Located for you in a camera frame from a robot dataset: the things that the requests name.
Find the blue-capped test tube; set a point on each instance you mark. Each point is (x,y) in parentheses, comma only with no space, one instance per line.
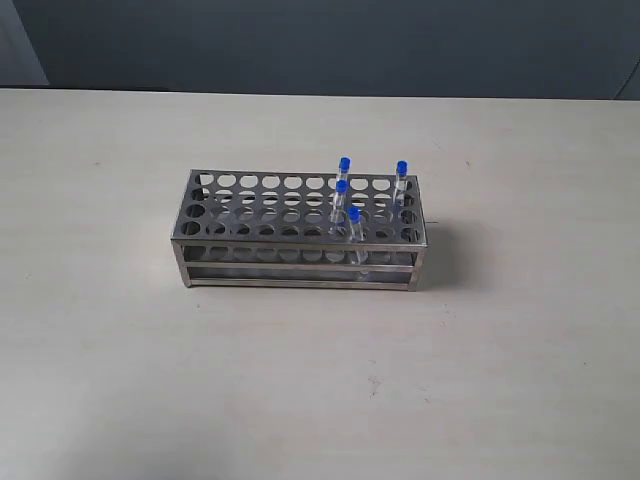
(357,237)
(343,169)
(337,217)
(400,183)

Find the stainless steel test tube rack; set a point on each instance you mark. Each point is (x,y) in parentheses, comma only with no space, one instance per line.
(272,229)

